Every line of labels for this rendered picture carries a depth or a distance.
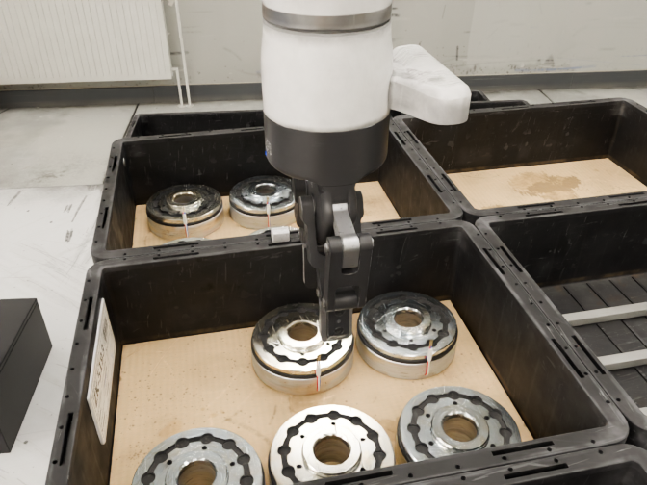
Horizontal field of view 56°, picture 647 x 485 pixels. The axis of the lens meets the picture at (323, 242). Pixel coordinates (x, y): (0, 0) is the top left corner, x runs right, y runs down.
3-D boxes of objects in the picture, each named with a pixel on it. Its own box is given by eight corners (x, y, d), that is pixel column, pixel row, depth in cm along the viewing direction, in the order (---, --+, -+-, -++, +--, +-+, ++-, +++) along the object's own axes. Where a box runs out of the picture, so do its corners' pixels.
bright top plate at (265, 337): (265, 385, 56) (264, 381, 55) (243, 317, 64) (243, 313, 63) (367, 362, 58) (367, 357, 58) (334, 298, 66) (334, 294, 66)
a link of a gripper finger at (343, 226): (316, 189, 36) (314, 215, 37) (331, 251, 33) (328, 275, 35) (355, 185, 36) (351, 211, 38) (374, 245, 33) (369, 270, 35)
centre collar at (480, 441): (442, 461, 48) (443, 455, 48) (421, 413, 52) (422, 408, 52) (499, 449, 49) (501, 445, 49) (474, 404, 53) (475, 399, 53)
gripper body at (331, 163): (254, 76, 38) (263, 205, 43) (272, 128, 31) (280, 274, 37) (369, 68, 40) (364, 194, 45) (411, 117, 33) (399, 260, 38)
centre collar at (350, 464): (307, 485, 47) (307, 480, 46) (297, 434, 51) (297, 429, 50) (369, 473, 47) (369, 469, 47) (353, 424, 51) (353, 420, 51)
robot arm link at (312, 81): (476, 126, 33) (493, 9, 30) (273, 143, 31) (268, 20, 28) (421, 74, 41) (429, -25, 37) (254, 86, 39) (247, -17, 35)
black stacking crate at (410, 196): (113, 348, 66) (90, 264, 60) (128, 213, 91) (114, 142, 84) (453, 301, 73) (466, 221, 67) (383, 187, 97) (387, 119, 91)
